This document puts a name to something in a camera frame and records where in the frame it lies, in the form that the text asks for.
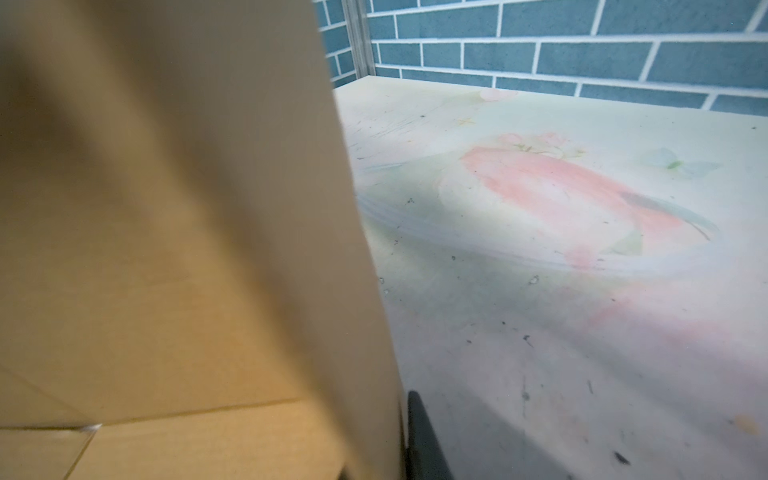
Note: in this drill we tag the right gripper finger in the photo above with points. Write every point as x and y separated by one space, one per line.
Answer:
425 459

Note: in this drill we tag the brown cardboard box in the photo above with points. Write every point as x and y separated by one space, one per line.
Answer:
186 290

